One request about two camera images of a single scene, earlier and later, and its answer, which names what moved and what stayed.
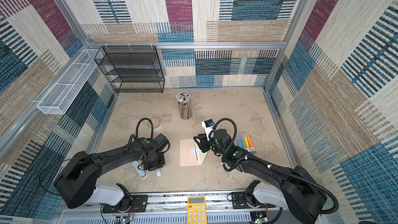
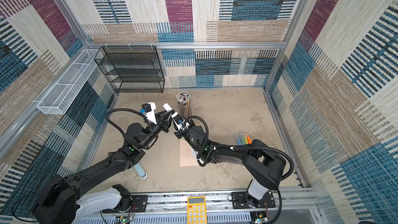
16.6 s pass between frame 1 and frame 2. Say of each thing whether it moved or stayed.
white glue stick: moved
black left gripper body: moved
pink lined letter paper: stayed
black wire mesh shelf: stayed
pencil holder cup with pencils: stayed
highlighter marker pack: stayed
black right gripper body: moved
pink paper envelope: stayed
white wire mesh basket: stayed
